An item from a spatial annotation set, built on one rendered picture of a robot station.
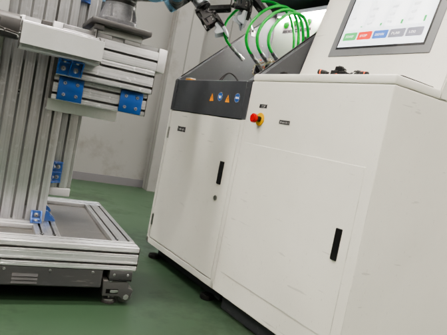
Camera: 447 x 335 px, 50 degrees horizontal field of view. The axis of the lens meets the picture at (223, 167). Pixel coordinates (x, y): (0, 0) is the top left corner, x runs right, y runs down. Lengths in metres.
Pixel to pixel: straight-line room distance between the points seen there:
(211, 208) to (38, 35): 0.98
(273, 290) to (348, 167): 0.53
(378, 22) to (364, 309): 1.05
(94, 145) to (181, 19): 1.53
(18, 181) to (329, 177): 1.20
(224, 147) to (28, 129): 0.79
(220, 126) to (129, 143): 2.96
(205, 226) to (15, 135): 0.86
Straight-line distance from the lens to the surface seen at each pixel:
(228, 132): 2.06
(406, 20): 1.89
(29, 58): 2.03
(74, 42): 1.74
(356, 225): 1.49
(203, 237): 2.14
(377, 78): 1.52
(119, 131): 4.98
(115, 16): 1.89
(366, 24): 2.01
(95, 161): 4.97
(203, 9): 2.54
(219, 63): 2.68
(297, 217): 1.66
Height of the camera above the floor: 0.72
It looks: 4 degrees down
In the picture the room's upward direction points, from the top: 11 degrees clockwise
